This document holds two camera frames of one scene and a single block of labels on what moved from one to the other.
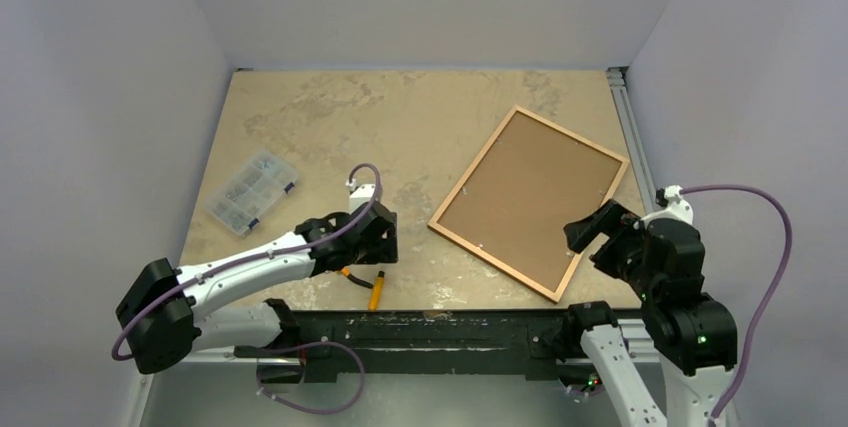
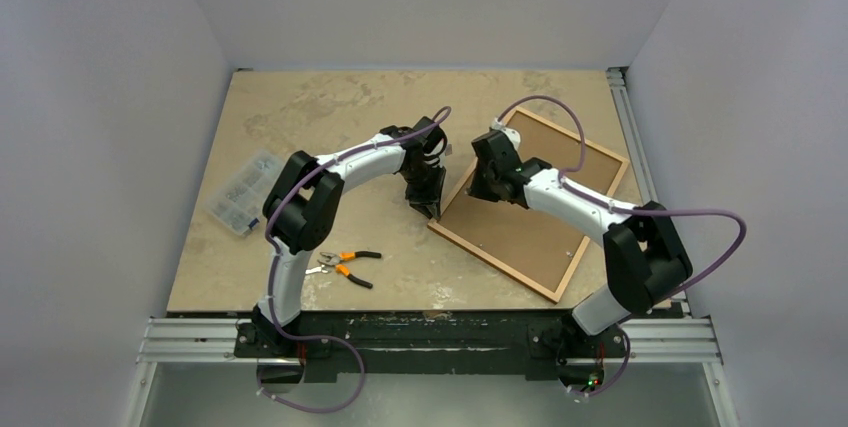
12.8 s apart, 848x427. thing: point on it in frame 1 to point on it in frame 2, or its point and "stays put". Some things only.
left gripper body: (381, 251) to (421, 171)
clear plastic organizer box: (251, 191) stays put
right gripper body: (611, 238) to (482, 184)
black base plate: (328, 342) stays put
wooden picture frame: (513, 204) stays put
